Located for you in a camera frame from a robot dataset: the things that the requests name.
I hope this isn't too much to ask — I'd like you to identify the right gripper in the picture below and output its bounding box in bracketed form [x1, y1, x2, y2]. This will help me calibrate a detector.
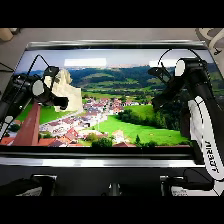
[151, 81, 178, 110]

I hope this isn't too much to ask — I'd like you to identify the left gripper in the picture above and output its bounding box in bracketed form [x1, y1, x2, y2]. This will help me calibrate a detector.
[46, 89, 70, 112]

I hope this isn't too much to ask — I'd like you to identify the white office chair base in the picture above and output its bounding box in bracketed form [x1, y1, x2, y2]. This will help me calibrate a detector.
[195, 27, 224, 56]

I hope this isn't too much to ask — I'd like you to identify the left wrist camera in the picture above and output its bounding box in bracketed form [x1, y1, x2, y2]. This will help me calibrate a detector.
[43, 65, 61, 82]

